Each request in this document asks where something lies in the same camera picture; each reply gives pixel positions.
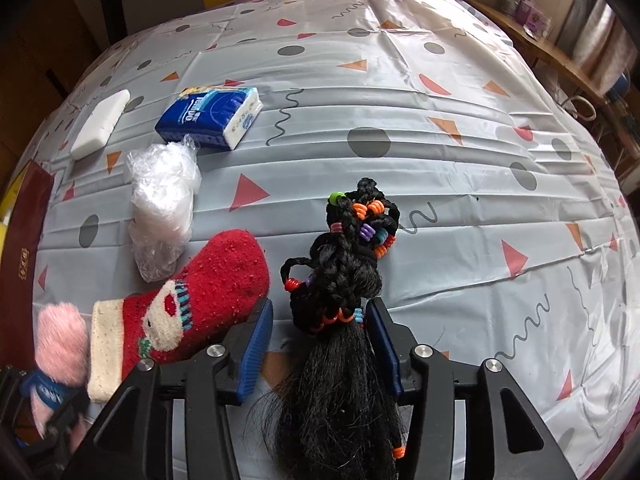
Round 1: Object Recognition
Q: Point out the wooden side shelf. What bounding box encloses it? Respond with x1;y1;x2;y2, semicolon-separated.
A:
460;0;640;196

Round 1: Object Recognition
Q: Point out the clear plastic bag bundle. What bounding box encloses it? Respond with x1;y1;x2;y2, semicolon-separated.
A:
125;134;202;283

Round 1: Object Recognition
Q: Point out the wooden wardrobe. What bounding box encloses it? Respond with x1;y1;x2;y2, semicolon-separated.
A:
0;0;101;171

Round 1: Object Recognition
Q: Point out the blue tissue pack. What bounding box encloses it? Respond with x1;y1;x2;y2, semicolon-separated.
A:
154;85;264;151

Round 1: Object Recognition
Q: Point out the gold and red tin box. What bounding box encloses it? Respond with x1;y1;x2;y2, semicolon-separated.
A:
0;157;55;361

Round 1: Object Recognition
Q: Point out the patterned grey tablecloth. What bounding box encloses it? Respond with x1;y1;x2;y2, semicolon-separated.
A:
30;0;640;480

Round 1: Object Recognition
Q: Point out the grey curtain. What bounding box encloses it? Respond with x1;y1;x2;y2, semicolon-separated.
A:
570;0;631;96

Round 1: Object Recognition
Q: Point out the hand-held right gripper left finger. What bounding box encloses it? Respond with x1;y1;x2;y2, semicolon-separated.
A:
60;298;275;480

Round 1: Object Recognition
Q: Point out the white cable loop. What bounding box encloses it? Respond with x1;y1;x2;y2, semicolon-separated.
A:
569;91;597;122

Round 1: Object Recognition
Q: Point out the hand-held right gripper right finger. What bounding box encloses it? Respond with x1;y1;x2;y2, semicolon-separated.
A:
365;297;578;480

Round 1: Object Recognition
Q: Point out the white foam block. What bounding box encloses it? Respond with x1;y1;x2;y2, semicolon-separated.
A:
70;89;131;161

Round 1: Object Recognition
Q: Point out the pink fluffy sock roll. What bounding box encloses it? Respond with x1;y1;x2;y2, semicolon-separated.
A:
20;302;91;441

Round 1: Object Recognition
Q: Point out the black braided hairpiece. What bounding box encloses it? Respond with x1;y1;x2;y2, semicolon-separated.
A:
245;176;416;480

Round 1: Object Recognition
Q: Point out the red fluffy sock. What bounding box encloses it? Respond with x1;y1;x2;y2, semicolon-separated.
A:
87;229;271;403

